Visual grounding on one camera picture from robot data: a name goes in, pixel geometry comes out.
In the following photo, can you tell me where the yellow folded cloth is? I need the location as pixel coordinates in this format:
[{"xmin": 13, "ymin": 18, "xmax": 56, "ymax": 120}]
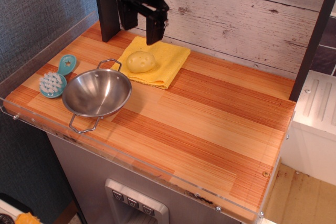
[{"xmin": 118, "ymin": 36, "xmax": 191, "ymax": 89}]

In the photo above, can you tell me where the yellow potato ball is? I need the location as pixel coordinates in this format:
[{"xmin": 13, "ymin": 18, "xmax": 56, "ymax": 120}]
[{"xmin": 126, "ymin": 51, "xmax": 156, "ymax": 73}]

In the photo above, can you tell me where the teal scrub brush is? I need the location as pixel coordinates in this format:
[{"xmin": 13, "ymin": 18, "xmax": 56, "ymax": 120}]
[{"xmin": 39, "ymin": 55, "xmax": 77, "ymax": 98}]

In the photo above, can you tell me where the yellow object bottom left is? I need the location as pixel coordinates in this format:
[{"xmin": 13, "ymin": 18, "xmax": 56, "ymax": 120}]
[{"xmin": 15, "ymin": 212, "xmax": 41, "ymax": 224}]

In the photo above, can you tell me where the steel two-handled bowl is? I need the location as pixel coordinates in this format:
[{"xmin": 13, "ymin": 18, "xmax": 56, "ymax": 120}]
[{"xmin": 62, "ymin": 59, "xmax": 132, "ymax": 134}]

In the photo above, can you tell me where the dark vertical post right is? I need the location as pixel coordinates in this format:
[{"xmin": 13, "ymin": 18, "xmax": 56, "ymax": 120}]
[{"xmin": 289, "ymin": 0, "xmax": 335, "ymax": 102}]

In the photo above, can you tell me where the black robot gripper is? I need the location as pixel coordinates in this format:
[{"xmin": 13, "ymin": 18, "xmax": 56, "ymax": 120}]
[{"xmin": 117, "ymin": 0, "xmax": 169, "ymax": 45}]

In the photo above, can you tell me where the silver toy fridge cabinet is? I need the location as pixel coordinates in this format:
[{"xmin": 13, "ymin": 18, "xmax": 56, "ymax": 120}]
[{"xmin": 47, "ymin": 134, "xmax": 238, "ymax": 223}]

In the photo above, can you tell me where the white plastic sink unit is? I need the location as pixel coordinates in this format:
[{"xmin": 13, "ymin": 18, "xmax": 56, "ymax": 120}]
[{"xmin": 280, "ymin": 71, "xmax": 335, "ymax": 185}]

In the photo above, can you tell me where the silver dispenser button panel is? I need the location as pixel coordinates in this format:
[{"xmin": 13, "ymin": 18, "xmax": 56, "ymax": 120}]
[{"xmin": 105, "ymin": 178, "xmax": 170, "ymax": 223}]

